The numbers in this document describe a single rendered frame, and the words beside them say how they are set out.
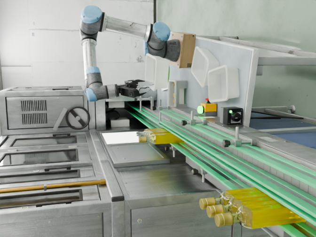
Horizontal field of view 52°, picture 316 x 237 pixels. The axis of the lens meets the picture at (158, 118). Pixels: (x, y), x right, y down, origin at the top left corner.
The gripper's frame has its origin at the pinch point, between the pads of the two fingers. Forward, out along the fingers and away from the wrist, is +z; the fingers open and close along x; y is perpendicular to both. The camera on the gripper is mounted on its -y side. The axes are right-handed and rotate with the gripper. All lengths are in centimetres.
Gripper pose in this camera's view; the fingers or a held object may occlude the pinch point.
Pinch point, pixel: (152, 85)
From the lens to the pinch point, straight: 177.6
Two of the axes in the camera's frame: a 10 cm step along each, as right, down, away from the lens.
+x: 1.1, 9.4, 3.2
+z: 9.6, -1.8, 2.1
